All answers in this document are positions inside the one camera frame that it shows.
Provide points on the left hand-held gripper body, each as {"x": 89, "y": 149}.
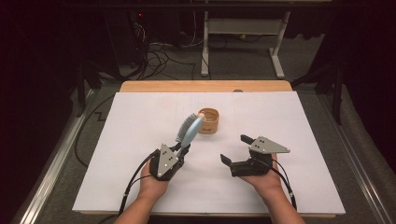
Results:
{"x": 165, "y": 163}

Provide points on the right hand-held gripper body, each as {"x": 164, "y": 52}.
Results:
{"x": 267, "y": 146}

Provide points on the light blue hairbrush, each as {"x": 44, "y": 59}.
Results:
{"x": 192, "y": 132}

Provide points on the wooden cup with figurine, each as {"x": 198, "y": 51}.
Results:
{"x": 211, "y": 126}

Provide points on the person's left hand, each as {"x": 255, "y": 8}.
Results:
{"x": 152, "y": 188}

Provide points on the person's right hand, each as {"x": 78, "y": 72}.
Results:
{"x": 267, "y": 183}

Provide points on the white table cover sheet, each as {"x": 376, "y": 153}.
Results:
{"x": 202, "y": 193}

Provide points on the black metal stand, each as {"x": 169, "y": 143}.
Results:
{"x": 337, "y": 93}
{"x": 81, "y": 90}

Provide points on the small yellow-green ball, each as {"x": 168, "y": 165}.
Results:
{"x": 243, "y": 36}

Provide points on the dark computer tower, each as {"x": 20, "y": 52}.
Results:
{"x": 124, "y": 37}

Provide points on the aluminium floor rail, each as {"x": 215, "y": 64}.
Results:
{"x": 53, "y": 177}
{"x": 355, "y": 161}

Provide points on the white metal desk frame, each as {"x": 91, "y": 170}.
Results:
{"x": 246, "y": 25}

